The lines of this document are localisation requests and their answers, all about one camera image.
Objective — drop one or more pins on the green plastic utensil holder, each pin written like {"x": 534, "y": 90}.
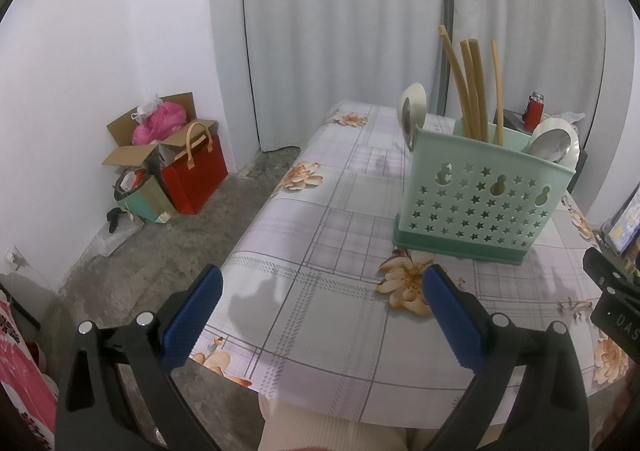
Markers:
{"x": 475, "y": 201}

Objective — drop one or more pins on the white wall socket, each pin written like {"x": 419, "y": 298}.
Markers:
{"x": 15, "y": 258}

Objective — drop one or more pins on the pink plastic bag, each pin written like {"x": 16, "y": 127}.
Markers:
{"x": 160, "y": 123}

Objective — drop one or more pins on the open cardboard box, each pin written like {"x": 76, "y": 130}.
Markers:
{"x": 125, "y": 156}

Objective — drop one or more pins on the person's cream knit clothing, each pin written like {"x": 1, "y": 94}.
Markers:
{"x": 325, "y": 431}

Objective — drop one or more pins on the floral plaid tablecloth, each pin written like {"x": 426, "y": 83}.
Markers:
{"x": 325, "y": 241}

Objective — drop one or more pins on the wooden chopstick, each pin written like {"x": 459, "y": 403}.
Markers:
{"x": 481, "y": 91}
{"x": 454, "y": 76}
{"x": 498, "y": 91}
{"x": 471, "y": 86}

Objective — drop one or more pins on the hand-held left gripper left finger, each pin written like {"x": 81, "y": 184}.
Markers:
{"x": 192, "y": 316}

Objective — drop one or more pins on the grey curtain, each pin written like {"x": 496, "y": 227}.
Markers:
{"x": 325, "y": 31}

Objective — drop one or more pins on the smartphone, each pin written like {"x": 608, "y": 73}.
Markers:
{"x": 627, "y": 226}

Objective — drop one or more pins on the red thermos bottle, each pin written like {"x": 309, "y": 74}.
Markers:
{"x": 532, "y": 113}

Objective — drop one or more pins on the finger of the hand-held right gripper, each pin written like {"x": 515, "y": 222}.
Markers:
{"x": 605, "y": 273}

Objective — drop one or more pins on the clear plastic bag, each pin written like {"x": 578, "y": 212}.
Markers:
{"x": 117, "y": 241}

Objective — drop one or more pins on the red gift bag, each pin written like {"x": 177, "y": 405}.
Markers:
{"x": 197, "y": 176}

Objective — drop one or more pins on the teal paper bag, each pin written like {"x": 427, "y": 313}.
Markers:
{"x": 147, "y": 201}

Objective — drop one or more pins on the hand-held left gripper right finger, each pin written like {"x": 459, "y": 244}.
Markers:
{"x": 452, "y": 316}

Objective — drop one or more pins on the white tissue pack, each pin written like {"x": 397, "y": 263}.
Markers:
{"x": 575, "y": 117}

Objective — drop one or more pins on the black item on floor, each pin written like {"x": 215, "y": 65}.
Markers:
{"x": 115, "y": 221}

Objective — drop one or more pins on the white plastic bag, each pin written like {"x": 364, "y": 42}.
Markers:
{"x": 147, "y": 107}

